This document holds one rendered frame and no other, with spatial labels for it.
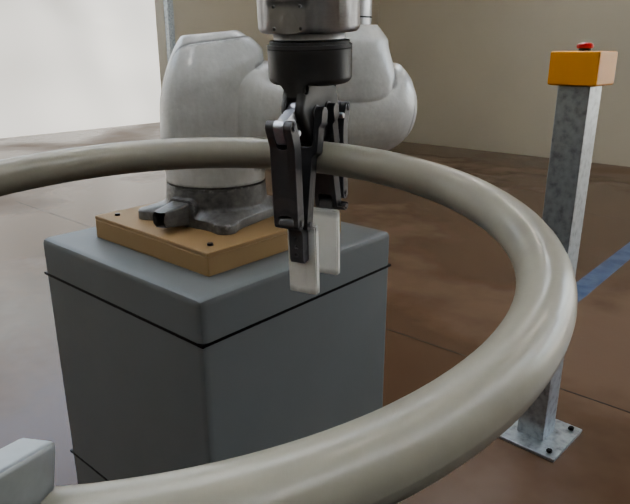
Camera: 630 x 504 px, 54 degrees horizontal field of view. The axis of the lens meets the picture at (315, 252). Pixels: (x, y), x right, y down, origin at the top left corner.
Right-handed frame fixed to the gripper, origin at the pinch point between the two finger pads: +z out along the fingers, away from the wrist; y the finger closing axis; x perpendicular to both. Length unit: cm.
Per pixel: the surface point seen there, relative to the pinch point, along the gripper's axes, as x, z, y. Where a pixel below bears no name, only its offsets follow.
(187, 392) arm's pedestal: -19.7, 23.1, -2.0
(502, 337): 22.1, -10.0, 28.7
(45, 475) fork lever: 11.7, -10.5, 42.5
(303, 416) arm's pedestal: -11.1, 35.0, -17.6
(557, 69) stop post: 12, -7, -114
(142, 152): -14.3, -10.5, 6.9
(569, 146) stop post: 17, 11, -113
